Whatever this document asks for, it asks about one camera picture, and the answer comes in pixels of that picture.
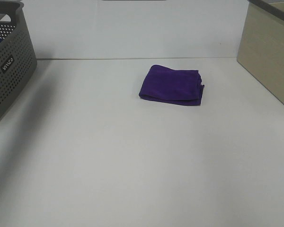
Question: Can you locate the purple towel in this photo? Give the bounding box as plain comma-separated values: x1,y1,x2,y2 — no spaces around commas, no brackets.
139,65,204,106

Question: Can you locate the beige storage bin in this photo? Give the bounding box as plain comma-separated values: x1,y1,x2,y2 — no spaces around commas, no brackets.
237,0,284,105

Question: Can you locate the grey perforated basket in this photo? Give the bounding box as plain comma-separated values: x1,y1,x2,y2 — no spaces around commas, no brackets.
0,0,37,120

